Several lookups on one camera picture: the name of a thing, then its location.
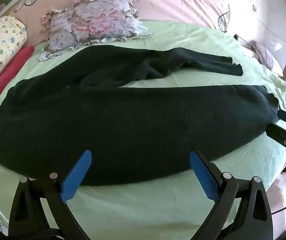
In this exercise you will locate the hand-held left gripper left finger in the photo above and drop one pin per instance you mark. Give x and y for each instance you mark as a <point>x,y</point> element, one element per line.
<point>77,173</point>

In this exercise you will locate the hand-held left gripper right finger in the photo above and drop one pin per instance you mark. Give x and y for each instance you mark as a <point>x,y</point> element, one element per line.
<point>203,173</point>

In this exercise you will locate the black pants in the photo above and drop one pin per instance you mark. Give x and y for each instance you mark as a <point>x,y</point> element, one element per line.
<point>133,130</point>

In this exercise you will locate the pale striped pillow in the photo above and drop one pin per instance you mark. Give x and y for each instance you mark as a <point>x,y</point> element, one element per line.
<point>266,56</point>

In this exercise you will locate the green bed sheet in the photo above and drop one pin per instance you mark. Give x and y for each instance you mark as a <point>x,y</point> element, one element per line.
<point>138,210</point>

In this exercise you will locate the red folded cloth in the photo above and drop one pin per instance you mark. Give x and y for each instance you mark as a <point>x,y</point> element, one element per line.
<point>10,72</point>

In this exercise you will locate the yellow patterned bolster pillow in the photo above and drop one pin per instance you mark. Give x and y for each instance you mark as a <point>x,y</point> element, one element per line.
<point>0,45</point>

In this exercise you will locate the floral ruffled pillow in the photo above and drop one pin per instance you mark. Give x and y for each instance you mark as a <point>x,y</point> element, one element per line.
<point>92,22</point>

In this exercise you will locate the pink quilt with plaid bears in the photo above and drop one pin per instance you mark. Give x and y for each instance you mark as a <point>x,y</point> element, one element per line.
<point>183,2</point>

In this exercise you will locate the white wall socket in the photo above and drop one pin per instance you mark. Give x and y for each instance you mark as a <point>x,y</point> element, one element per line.
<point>255,8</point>

